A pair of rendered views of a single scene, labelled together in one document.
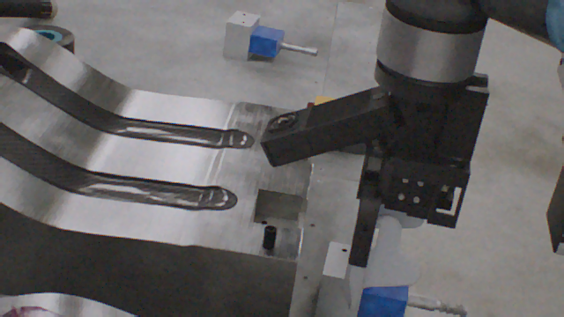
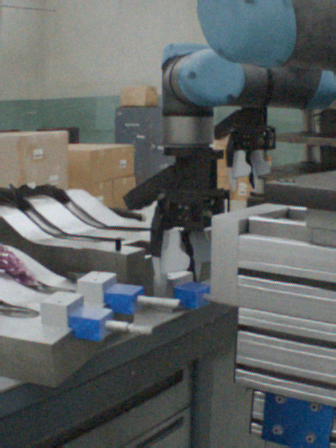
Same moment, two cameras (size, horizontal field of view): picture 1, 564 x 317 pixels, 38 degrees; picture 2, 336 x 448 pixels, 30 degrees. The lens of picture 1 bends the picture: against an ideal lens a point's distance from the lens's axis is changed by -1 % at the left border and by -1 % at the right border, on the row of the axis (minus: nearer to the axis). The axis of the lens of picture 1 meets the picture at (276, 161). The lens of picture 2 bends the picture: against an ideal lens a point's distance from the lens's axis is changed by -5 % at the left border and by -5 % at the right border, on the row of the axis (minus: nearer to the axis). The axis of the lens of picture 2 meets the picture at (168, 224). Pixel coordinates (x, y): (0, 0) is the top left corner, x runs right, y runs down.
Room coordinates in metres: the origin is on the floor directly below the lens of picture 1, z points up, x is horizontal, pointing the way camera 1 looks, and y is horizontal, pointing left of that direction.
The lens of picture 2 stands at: (-0.24, -0.58, 1.10)
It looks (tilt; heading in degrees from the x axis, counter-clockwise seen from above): 10 degrees down; 32
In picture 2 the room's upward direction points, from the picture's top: straight up
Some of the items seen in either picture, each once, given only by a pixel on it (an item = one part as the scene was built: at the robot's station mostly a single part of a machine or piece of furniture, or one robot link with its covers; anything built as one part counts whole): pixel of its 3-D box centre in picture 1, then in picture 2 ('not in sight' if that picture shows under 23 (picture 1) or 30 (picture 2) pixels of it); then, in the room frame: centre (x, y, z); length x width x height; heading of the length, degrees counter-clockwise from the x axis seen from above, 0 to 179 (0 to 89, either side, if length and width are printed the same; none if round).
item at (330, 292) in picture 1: (394, 296); (198, 296); (0.58, -0.12, 0.83); 0.13 x 0.05 x 0.05; 83
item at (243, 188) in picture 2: not in sight; (238, 164); (6.90, 2.86, 0.42); 0.86 x 0.33 x 0.83; 88
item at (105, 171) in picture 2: not in sight; (61, 185); (4.48, 3.57, 0.37); 1.20 x 0.82 x 0.74; 96
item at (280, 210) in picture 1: (277, 226); (142, 255); (0.59, -0.01, 0.87); 0.05 x 0.05 x 0.04; 87
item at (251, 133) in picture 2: not in sight; (251, 125); (1.11, 0.04, 1.07); 0.09 x 0.08 x 0.12; 79
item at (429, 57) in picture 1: (428, 41); (189, 132); (0.58, -0.10, 1.07); 0.08 x 0.08 x 0.05
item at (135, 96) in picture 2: not in sight; (139, 96); (6.85, 4.28, 1.26); 0.42 x 0.33 x 0.29; 88
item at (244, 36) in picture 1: (273, 42); not in sight; (1.11, 0.03, 0.83); 0.13 x 0.05 x 0.05; 79
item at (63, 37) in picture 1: (44, 47); not in sight; (1.00, 0.33, 0.82); 0.08 x 0.08 x 0.04
